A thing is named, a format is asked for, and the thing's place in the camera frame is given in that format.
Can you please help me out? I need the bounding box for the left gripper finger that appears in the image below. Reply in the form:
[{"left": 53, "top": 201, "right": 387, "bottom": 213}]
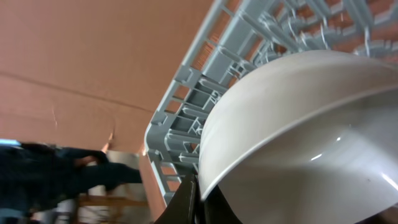
[{"left": 154, "top": 174, "right": 242, "bottom": 224}]

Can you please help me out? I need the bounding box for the grey bowl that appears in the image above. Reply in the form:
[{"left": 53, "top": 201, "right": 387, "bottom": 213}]
[{"left": 198, "top": 50, "right": 397, "bottom": 223}]

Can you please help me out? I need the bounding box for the grey plastic dish rack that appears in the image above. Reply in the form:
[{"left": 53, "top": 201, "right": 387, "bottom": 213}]
[{"left": 145, "top": 0, "right": 397, "bottom": 203}]

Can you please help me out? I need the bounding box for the person in dark clothes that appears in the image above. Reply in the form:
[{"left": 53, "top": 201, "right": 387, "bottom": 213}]
[{"left": 1, "top": 143, "right": 142, "bottom": 217}]

